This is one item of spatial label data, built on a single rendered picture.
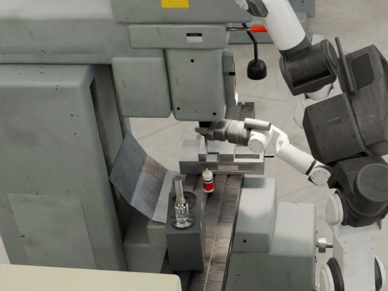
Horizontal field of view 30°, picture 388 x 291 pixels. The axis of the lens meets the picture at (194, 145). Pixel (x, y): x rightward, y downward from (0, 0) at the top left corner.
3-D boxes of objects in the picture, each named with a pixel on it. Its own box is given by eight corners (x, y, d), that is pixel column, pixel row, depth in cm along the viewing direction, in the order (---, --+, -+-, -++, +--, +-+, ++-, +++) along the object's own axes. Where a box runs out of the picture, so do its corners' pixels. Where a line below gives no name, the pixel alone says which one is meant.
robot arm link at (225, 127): (217, 109, 278) (247, 114, 273) (220, 129, 283) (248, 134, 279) (205, 127, 269) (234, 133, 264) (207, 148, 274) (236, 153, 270)
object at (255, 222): (276, 197, 316) (276, 176, 309) (270, 255, 289) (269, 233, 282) (165, 193, 325) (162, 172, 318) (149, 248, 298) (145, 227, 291)
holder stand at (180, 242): (206, 227, 276) (201, 187, 264) (204, 270, 259) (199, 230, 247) (174, 228, 277) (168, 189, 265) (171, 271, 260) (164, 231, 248)
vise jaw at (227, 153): (237, 139, 307) (236, 131, 305) (234, 161, 295) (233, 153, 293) (223, 139, 308) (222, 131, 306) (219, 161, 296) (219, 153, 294)
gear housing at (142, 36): (235, 16, 260) (234, -9, 254) (226, 51, 241) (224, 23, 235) (145, 17, 266) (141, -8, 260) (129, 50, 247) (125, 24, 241)
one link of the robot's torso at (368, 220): (395, 212, 207) (383, 174, 211) (349, 220, 206) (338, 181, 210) (383, 224, 219) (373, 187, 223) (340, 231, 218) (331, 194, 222)
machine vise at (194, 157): (265, 152, 309) (264, 131, 303) (264, 175, 298) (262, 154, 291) (185, 152, 315) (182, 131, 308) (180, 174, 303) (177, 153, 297)
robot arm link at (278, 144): (256, 130, 275) (286, 149, 274) (247, 142, 268) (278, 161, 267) (263, 118, 270) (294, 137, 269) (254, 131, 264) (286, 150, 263)
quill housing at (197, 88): (230, 93, 279) (225, 19, 259) (223, 125, 262) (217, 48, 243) (182, 93, 282) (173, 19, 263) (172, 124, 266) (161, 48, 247)
